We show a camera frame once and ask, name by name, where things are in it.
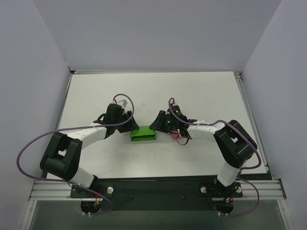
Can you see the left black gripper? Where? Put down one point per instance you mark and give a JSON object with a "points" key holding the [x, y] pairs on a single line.
{"points": [[129, 120]]}

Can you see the pink paper box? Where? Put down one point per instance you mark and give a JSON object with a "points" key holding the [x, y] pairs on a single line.
{"points": [[175, 135]]}

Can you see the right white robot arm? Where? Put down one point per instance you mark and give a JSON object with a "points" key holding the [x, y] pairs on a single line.
{"points": [[235, 144]]}

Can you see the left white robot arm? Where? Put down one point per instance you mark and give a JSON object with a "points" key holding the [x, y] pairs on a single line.
{"points": [[62, 156]]}

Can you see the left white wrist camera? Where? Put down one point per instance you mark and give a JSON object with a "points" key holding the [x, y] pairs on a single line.
{"points": [[122, 103]]}

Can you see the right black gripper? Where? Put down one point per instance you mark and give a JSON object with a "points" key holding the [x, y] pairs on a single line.
{"points": [[159, 121]]}

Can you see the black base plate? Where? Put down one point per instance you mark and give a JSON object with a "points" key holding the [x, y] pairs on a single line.
{"points": [[182, 193]]}

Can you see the green paper box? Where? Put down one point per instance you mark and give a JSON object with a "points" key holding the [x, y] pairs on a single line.
{"points": [[144, 133]]}

